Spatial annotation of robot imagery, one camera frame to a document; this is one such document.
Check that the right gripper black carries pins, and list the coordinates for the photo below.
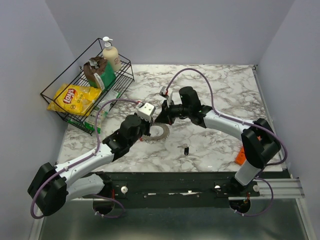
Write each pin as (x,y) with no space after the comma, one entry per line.
(165,116)

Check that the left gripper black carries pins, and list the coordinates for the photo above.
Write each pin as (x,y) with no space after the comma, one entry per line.
(148,124)

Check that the metal disc with keyrings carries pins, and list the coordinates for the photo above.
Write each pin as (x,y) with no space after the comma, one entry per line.
(158,132)

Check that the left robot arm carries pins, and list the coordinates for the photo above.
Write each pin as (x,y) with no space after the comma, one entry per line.
(48,188)

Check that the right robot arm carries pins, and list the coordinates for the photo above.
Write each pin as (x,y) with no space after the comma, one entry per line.
(258,140)

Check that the key with black fob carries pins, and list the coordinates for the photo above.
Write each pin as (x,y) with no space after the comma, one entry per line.
(185,148)

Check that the brown and green bag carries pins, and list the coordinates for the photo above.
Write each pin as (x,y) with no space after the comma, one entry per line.
(99,73)

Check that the yellow Lays chip bag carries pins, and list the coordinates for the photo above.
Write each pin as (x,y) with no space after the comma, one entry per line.
(74,99)

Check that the cream pump lotion bottle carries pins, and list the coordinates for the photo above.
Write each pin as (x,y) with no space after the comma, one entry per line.
(110,53)

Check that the orange box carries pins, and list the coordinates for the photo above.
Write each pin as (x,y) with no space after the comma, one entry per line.
(240,158)

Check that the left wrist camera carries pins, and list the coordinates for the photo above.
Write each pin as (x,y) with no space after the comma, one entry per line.
(146,111)

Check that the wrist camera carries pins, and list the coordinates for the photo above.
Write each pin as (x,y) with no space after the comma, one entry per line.
(146,111)
(168,97)

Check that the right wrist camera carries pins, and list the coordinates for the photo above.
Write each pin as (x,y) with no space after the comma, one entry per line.
(168,97)

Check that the black wire rack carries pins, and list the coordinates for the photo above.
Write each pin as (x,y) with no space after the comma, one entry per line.
(74,75)

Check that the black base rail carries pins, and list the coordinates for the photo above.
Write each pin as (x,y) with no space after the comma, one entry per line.
(182,189)

